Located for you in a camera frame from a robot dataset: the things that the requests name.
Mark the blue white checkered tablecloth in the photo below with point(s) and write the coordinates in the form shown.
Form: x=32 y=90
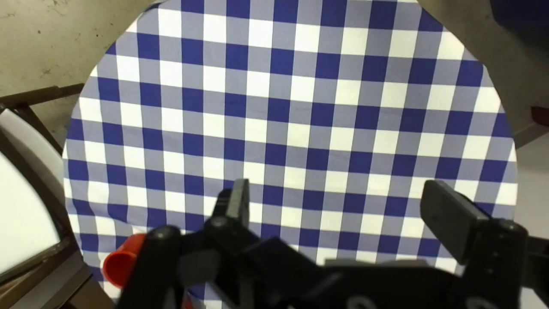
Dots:
x=296 y=114

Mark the dark blue object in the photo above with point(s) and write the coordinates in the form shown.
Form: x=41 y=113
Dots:
x=523 y=15

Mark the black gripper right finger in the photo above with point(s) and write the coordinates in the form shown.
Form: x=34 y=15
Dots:
x=456 y=221

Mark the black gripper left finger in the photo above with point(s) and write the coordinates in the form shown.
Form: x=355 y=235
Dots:
x=236 y=207

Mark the dark wooden chair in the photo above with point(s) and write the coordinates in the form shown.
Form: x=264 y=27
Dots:
x=34 y=173

